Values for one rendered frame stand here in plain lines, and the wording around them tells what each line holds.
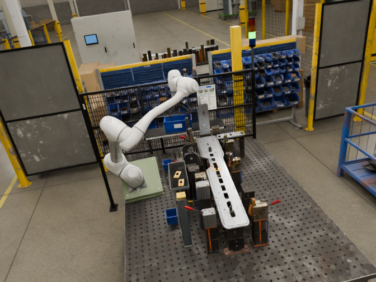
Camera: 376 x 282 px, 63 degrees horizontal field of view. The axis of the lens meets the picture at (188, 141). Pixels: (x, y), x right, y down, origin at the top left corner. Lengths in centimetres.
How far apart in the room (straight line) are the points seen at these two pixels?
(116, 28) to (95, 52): 89
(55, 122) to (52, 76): 67
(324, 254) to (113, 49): 797
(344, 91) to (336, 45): 83
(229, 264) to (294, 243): 50
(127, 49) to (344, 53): 588
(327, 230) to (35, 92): 386
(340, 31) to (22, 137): 492
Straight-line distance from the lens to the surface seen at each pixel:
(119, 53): 928
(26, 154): 511
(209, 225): 217
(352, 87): 581
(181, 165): 247
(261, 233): 232
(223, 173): 261
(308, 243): 247
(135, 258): 244
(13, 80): 472
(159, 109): 227
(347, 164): 443
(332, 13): 524
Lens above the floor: 244
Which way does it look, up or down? 27 degrees down
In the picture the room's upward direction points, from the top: 8 degrees counter-clockwise
